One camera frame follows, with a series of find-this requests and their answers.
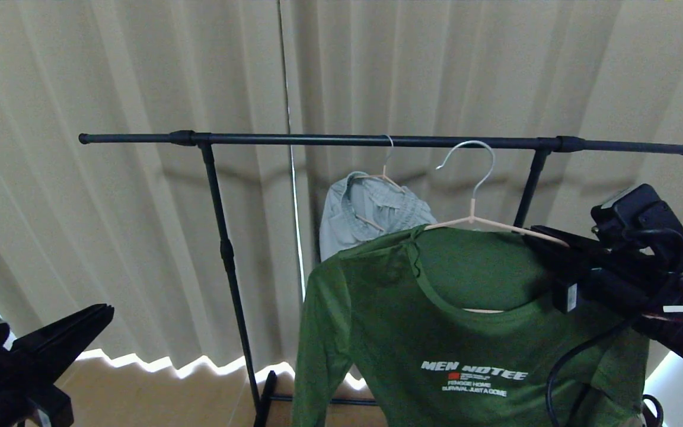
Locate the green garment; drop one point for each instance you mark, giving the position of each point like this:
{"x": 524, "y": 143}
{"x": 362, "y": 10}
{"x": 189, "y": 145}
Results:
{"x": 436, "y": 332}

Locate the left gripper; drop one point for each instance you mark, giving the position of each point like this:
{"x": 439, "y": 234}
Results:
{"x": 3, "y": 403}

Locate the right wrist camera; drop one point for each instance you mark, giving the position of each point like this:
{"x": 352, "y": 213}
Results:
{"x": 644, "y": 213}

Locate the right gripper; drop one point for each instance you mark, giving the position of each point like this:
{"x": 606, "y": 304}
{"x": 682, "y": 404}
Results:
{"x": 614, "y": 287}

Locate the beige curtain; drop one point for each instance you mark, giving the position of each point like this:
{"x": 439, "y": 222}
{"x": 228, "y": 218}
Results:
{"x": 110, "y": 59}

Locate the pink clothes hanger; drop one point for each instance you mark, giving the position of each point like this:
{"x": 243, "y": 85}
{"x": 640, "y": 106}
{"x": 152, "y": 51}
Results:
{"x": 495, "y": 224}
{"x": 388, "y": 160}

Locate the black clothes rack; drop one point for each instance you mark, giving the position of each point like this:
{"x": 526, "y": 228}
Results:
{"x": 318, "y": 139}

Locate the pale grey shorts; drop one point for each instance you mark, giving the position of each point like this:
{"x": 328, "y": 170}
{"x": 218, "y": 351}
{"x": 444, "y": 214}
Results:
{"x": 377, "y": 207}

